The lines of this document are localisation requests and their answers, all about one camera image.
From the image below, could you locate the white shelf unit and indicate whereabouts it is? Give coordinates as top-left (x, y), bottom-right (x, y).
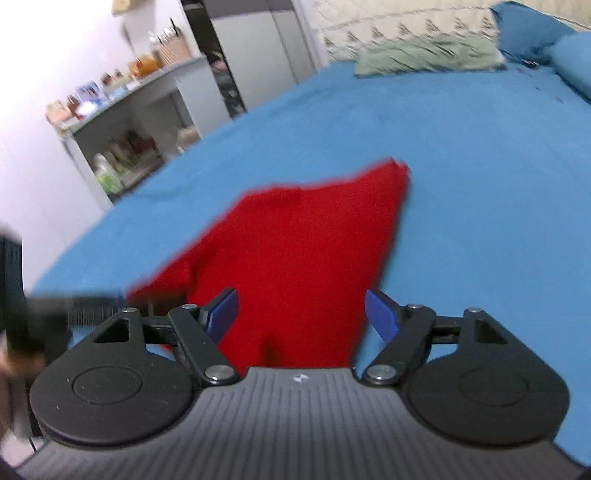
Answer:
top-left (45, 18), bottom-right (233, 204)

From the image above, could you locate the green pillow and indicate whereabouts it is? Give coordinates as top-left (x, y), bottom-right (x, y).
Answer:
top-left (355, 34), bottom-right (506, 78)

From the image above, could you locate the blue rolled duvet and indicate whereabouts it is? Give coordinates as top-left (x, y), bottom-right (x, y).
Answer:
top-left (550, 32), bottom-right (591, 100)

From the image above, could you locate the cream patterned pillow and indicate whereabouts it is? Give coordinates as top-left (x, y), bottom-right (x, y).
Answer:
top-left (311, 8), bottom-right (498, 63)

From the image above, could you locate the red knit garment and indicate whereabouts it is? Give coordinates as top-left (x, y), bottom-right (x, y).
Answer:
top-left (128, 158), bottom-right (410, 372)

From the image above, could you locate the blue bed sheet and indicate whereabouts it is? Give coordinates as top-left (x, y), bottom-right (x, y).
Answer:
top-left (34, 63), bottom-right (590, 463)

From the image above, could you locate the blue pillow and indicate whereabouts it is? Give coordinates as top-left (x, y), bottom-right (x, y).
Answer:
top-left (490, 1), bottom-right (575, 65)

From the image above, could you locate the white wardrobe cabinet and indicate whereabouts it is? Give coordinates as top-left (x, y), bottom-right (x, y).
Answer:
top-left (182, 1), bottom-right (315, 118)

